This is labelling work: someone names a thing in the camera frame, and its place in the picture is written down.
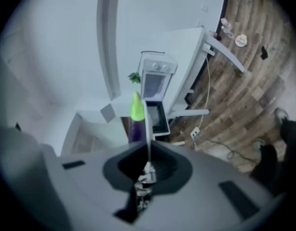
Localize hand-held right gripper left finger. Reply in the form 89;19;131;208
40;140;149;231

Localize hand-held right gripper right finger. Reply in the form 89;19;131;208
140;140;283;231

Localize purple eggplant with green stem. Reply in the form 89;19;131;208
128;91;146;144

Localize white microwave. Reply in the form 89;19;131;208
139;51;179;137

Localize person's black trousers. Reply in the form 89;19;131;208
250;118;296;198

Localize person's left shoe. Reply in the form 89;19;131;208
252;138;267;154

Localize person's shoe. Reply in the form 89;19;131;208
274;107;290;130
252;138;267;154

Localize person's right shoe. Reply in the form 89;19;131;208
274;107;290;130

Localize green artificial plant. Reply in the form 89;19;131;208
128;71;142;84

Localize white table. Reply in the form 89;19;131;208
162;26;246;120

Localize small black object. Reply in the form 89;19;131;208
259;46;269;60

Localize white round plate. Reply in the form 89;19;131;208
235;34;248;48

